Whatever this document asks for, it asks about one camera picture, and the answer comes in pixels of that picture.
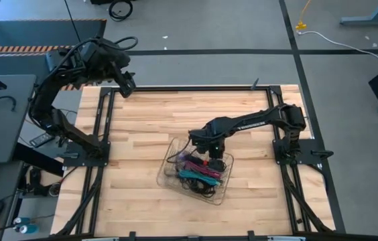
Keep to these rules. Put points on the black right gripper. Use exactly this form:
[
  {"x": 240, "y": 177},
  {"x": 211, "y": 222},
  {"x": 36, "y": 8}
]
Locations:
[{"x": 209, "y": 140}]

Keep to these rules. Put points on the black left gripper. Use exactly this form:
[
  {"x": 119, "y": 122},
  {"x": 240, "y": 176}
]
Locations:
[{"x": 122, "y": 75}]

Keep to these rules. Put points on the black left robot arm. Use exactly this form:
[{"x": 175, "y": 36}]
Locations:
[{"x": 75, "y": 134}]

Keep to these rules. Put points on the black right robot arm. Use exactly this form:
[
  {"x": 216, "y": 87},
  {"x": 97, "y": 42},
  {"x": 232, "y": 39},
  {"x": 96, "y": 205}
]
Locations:
[{"x": 259, "y": 120}]

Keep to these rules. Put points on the black remote control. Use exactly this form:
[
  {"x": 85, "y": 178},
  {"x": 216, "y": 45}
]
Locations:
[{"x": 41, "y": 140}]

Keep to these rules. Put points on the black striped-edge floor mat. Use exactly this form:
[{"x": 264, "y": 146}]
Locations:
[
  {"x": 8, "y": 67},
  {"x": 24, "y": 33}
]

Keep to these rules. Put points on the grey office desk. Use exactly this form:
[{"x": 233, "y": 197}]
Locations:
[{"x": 4, "y": 134}]

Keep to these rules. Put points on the teal bottle with white cap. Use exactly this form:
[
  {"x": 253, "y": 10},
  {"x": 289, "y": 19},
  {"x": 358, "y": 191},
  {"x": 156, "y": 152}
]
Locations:
[
  {"x": 23, "y": 221},
  {"x": 29, "y": 229}
]

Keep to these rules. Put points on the grey-blue desk leg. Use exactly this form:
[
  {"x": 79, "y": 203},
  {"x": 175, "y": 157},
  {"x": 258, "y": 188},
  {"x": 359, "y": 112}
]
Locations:
[{"x": 370, "y": 21}]

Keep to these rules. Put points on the black aluminium rig frame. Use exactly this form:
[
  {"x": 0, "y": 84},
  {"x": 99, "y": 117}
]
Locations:
[{"x": 192, "y": 88}]

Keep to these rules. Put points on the black frame bracket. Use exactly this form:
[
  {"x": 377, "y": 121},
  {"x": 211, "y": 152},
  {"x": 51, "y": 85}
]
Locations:
[
  {"x": 132, "y": 236},
  {"x": 251, "y": 235}
]

